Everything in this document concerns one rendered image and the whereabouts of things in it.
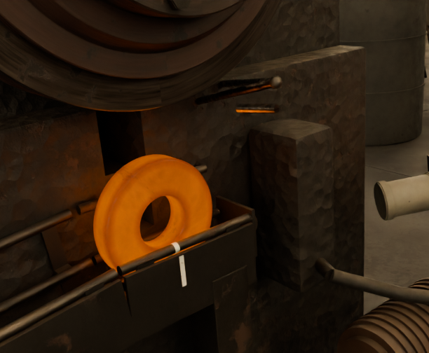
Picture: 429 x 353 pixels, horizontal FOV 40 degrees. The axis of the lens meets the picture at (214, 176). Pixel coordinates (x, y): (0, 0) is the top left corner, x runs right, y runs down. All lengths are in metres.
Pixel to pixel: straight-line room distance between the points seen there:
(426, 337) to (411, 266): 1.26
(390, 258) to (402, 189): 1.29
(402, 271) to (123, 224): 1.54
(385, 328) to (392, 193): 0.19
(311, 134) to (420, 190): 0.20
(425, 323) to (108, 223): 0.48
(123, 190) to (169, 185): 0.06
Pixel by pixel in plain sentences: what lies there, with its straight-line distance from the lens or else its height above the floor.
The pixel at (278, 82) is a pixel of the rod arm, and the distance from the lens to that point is 0.61.
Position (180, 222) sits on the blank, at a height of 0.72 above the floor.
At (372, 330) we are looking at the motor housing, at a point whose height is 0.53.
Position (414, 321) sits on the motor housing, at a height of 0.53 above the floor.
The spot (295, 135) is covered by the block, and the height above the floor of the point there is 0.80.
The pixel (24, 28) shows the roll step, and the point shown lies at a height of 0.98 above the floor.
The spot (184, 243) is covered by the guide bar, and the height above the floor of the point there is 0.71.
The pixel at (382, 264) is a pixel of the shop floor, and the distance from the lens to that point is 2.14.
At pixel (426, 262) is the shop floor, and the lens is 2.17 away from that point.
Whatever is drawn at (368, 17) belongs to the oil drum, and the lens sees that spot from 3.27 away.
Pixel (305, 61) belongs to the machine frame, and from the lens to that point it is 0.92.
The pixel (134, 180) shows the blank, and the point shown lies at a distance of 0.66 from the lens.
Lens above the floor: 1.02
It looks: 20 degrees down
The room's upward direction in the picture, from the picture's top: 5 degrees counter-clockwise
